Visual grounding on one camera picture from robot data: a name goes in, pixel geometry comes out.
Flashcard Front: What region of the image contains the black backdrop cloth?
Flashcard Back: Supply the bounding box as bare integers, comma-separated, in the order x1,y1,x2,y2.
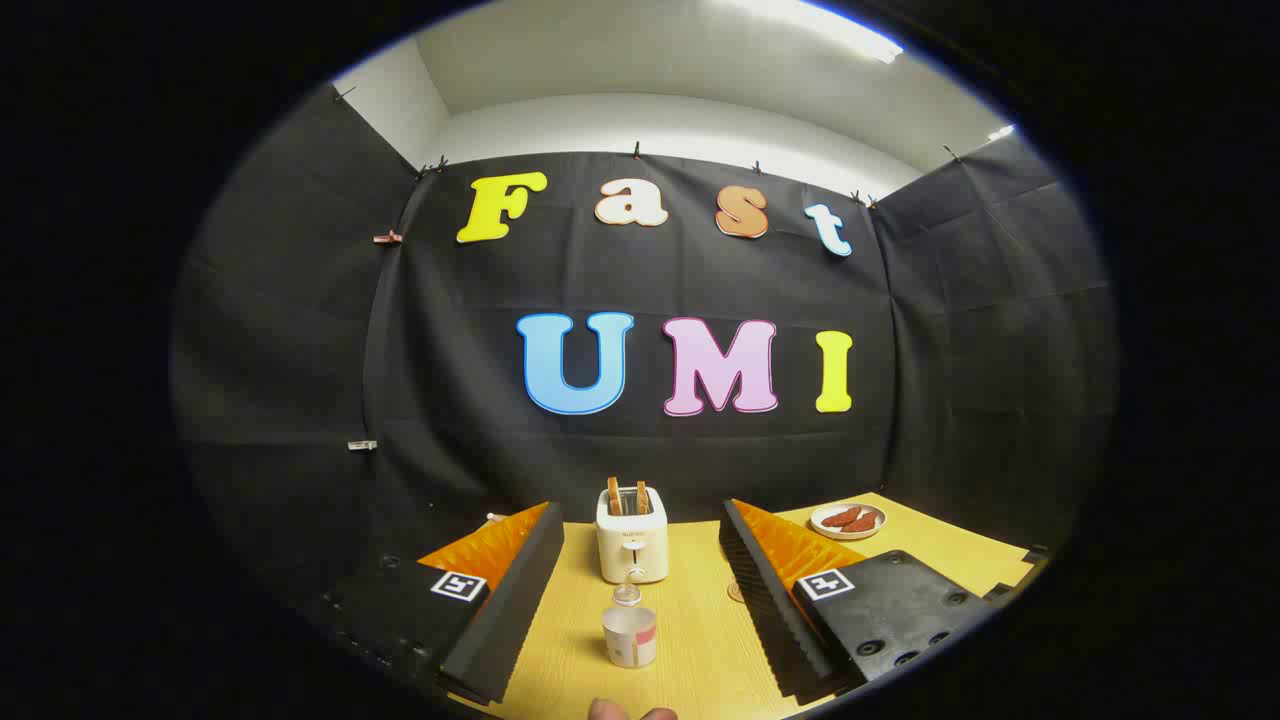
170,85,1116,641

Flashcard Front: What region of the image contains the white toaster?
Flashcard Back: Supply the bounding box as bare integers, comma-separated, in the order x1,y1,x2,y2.
596,487,670,585

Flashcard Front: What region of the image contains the clear juice bottle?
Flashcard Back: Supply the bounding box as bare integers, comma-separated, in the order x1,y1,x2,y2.
601,584,659,670

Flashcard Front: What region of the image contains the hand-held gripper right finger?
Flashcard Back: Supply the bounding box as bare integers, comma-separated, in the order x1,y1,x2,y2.
718,498,1003,701

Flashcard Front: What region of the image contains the wooden table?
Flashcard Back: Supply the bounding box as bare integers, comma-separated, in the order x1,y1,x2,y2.
450,492,1041,720

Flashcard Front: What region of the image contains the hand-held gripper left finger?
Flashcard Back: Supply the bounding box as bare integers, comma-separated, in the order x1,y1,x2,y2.
300,502,566,706

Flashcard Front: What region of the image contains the white round plate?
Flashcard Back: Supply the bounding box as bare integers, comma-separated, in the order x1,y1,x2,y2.
810,502,887,541

